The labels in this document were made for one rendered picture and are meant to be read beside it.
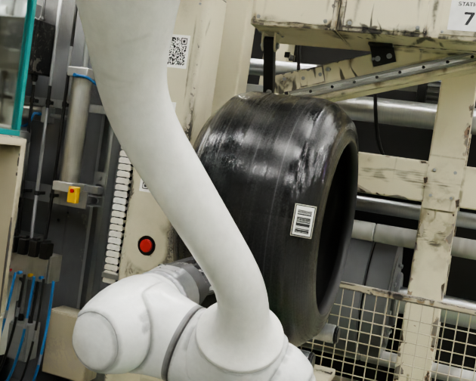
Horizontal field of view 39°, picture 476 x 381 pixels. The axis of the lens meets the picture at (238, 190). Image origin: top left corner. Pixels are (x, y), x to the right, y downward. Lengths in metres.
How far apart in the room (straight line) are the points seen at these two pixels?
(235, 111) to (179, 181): 0.75
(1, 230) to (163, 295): 0.68
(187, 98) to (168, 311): 0.79
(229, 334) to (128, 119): 0.27
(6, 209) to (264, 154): 0.54
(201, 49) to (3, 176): 0.51
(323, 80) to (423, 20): 0.32
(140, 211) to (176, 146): 0.93
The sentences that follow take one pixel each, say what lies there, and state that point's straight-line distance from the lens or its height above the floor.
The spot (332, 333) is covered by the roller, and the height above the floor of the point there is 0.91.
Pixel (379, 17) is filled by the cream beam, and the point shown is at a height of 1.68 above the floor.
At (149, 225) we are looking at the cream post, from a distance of 1.55.
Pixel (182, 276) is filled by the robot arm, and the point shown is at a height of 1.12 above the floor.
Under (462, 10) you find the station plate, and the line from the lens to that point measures 1.70.
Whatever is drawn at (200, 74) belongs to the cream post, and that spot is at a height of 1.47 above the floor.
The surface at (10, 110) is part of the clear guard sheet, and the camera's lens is 1.44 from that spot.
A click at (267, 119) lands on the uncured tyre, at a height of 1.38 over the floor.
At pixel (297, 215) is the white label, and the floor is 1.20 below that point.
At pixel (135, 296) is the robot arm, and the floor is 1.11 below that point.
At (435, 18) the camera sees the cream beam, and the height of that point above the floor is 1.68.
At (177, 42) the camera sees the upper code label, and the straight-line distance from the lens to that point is 1.56.
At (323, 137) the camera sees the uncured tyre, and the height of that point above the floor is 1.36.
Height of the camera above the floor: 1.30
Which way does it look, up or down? 3 degrees down
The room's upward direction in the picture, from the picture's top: 8 degrees clockwise
